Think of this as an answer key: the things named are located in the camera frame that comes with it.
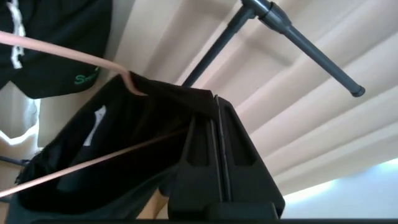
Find pink clothes hanger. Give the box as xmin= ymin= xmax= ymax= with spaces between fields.
xmin=0 ymin=30 xmax=190 ymax=199

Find black tank top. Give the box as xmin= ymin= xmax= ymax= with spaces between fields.
xmin=6 ymin=70 xmax=220 ymax=224

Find black clothes rack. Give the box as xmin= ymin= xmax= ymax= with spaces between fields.
xmin=0 ymin=0 xmax=366 ymax=167

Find black shorts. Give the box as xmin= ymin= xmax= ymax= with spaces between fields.
xmin=0 ymin=0 xmax=113 ymax=100

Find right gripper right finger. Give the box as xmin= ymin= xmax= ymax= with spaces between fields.
xmin=214 ymin=95 xmax=286 ymax=219

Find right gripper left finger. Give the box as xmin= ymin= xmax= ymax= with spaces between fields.
xmin=167 ymin=116 xmax=224 ymax=219

